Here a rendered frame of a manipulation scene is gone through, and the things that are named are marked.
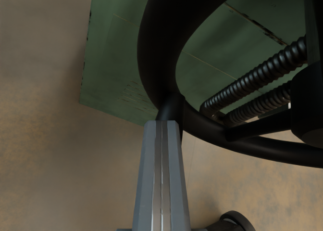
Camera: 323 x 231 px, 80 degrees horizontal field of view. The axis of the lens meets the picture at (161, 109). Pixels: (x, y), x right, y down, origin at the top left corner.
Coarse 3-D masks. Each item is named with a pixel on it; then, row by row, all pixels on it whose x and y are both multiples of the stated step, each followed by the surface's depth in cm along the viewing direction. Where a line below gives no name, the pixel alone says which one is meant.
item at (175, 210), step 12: (168, 120) 10; (168, 132) 9; (168, 144) 9; (180, 144) 9; (168, 156) 8; (180, 156) 8; (168, 168) 8; (180, 168) 8; (168, 180) 7; (180, 180) 7; (168, 192) 7; (180, 192) 7; (168, 204) 6; (180, 204) 6; (168, 216) 6; (180, 216) 6; (168, 228) 6; (180, 228) 6
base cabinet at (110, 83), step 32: (96, 0) 32; (128, 0) 31; (96, 32) 39; (128, 32) 37; (224, 32) 32; (256, 32) 30; (96, 64) 51; (128, 64) 47; (192, 64) 41; (224, 64) 39; (256, 64) 37; (96, 96) 71; (128, 96) 64; (192, 96) 54; (256, 96) 46
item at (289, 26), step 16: (240, 0) 26; (256, 0) 26; (272, 0) 25; (288, 0) 25; (256, 16) 28; (272, 16) 27; (288, 16) 27; (304, 16) 26; (272, 32) 30; (288, 32) 29; (304, 32) 28
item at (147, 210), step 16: (144, 128) 10; (160, 128) 10; (144, 144) 9; (160, 144) 9; (144, 160) 8; (160, 160) 8; (144, 176) 7; (160, 176) 7; (144, 192) 7; (160, 192) 7; (144, 208) 6; (160, 208) 6; (144, 224) 6; (160, 224) 6
